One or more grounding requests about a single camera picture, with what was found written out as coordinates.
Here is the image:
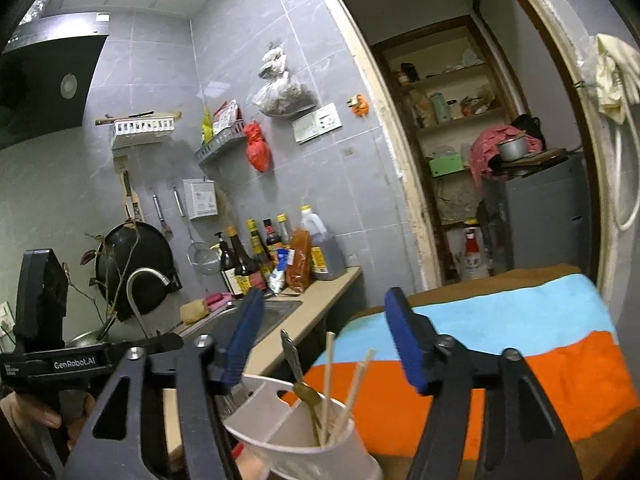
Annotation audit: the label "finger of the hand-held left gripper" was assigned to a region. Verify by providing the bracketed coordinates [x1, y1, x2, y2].
[107, 332, 186, 362]

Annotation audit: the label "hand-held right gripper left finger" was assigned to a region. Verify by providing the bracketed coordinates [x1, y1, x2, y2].
[62, 287, 266, 480]

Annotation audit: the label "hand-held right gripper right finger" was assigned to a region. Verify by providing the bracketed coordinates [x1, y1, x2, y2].
[384, 287, 583, 480]

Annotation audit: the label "wooden chopstick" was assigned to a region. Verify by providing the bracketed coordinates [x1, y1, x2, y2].
[330, 349, 376, 446]
[324, 360, 368, 448]
[322, 331, 336, 448]

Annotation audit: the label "white plastic utensil basket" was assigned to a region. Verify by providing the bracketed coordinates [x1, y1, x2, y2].
[220, 374, 383, 480]

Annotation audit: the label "person's left hand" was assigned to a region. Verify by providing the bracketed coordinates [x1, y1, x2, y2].
[0, 392, 97, 461]

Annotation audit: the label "stainless steel sink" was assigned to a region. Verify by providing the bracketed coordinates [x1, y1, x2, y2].
[177, 297, 303, 356]

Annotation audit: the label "yellow sponge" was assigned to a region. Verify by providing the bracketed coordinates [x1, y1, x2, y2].
[180, 297, 211, 326]

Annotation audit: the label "dark soy sauce bottle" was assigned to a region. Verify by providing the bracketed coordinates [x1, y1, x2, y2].
[225, 226, 261, 293]

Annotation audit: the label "curved steel faucet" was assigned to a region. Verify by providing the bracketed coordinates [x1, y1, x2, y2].
[126, 267, 173, 338]

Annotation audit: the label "beige kitchen counter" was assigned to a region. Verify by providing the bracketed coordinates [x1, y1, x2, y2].
[162, 266, 363, 461]

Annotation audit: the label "dry bare branch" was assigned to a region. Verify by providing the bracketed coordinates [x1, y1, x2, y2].
[65, 232, 146, 341]

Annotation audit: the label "blue white packet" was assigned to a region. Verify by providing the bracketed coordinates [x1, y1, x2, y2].
[269, 249, 292, 295]

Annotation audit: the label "brass coloured spoon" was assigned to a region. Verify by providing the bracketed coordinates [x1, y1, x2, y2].
[292, 381, 323, 447]

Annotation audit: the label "yellow capped sauce bottle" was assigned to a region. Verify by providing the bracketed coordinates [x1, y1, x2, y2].
[245, 218, 271, 281]

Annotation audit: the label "hanging black wok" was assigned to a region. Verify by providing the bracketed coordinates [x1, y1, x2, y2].
[94, 221, 183, 322]

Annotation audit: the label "orange brown spice bag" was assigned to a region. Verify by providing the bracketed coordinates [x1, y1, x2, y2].
[286, 229, 313, 292]

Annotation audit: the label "striped multicolour cloth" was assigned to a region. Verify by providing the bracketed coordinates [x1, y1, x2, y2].
[280, 262, 640, 480]

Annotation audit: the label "red label sauce bottle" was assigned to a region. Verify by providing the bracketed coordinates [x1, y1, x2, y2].
[262, 218, 283, 252]

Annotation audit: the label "red white plastic bottle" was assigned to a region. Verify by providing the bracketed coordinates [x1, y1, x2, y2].
[460, 225, 491, 281]

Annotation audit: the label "large dark vinegar jug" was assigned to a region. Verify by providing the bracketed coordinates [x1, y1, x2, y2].
[300, 205, 347, 281]

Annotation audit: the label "hanging wooden spatula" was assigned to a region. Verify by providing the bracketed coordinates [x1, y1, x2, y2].
[114, 156, 146, 223]

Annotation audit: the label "small white hanging box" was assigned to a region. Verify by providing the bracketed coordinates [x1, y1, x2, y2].
[182, 177, 218, 220]

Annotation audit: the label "green box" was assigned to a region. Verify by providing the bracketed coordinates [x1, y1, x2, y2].
[429, 154, 465, 177]

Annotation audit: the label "red plastic bag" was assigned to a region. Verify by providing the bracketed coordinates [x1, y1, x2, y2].
[243, 120, 272, 173]

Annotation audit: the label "grey appliance cabinet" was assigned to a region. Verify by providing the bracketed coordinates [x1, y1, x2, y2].
[482, 152, 593, 276]

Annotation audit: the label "pink cloth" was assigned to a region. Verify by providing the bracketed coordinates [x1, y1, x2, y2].
[467, 126, 531, 191]

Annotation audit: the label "red white seasoning packets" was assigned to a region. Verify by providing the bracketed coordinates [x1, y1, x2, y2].
[212, 100, 242, 133]

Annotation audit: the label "small metal pot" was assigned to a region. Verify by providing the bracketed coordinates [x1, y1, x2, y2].
[496, 135, 530, 162]

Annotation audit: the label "black range hood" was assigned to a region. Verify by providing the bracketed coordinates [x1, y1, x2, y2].
[0, 15, 111, 151]

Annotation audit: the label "wooden cutting board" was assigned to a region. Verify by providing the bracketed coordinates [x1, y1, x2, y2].
[500, 147, 568, 168]

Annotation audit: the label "green thermos bottle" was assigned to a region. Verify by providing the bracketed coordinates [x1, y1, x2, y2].
[430, 92, 451, 125]

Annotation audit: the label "clear bag of dried goods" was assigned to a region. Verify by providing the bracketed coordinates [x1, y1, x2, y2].
[251, 42, 317, 118]

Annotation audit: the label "black bag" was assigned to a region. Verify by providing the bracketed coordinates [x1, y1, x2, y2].
[510, 114, 546, 153]

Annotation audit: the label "wooden shelf unit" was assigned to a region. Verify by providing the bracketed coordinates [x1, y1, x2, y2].
[372, 15, 531, 281]

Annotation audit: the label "cream rubber gloves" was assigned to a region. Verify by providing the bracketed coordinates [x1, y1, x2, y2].
[595, 34, 640, 125]

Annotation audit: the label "silver utensil handle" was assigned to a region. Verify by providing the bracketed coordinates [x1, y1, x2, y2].
[280, 330, 304, 391]

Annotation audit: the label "hanging wire strainer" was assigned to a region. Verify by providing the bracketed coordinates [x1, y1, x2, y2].
[172, 187, 221, 276]

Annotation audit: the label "grey wall shelf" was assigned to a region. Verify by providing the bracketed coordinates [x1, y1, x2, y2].
[196, 120, 247, 165]

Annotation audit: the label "white slotted wall basket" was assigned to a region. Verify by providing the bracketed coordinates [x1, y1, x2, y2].
[111, 117, 177, 150]

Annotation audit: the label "wooden door frame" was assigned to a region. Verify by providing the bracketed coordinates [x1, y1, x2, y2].
[307, 0, 640, 291]

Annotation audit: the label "white wall socket panel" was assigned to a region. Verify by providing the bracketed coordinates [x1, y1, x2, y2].
[292, 102, 343, 143]

